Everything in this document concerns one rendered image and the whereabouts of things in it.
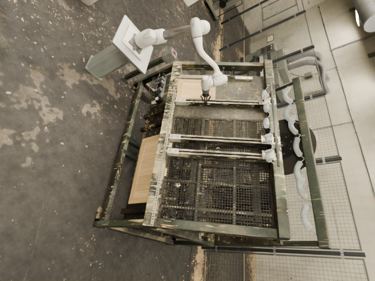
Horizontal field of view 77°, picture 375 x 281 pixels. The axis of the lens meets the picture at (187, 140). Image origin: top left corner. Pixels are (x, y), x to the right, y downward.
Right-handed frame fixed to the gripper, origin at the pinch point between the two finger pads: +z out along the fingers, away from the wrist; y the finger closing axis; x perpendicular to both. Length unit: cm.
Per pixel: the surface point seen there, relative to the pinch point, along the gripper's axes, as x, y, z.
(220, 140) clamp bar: -50, 20, 2
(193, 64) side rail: 69, -21, 4
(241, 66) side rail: 69, 44, 4
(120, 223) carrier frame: -142, -78, 25
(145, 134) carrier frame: -16, -83, 53
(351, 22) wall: 646, 467, 311
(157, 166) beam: -85, -46, 4
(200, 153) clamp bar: -65, -2, 5
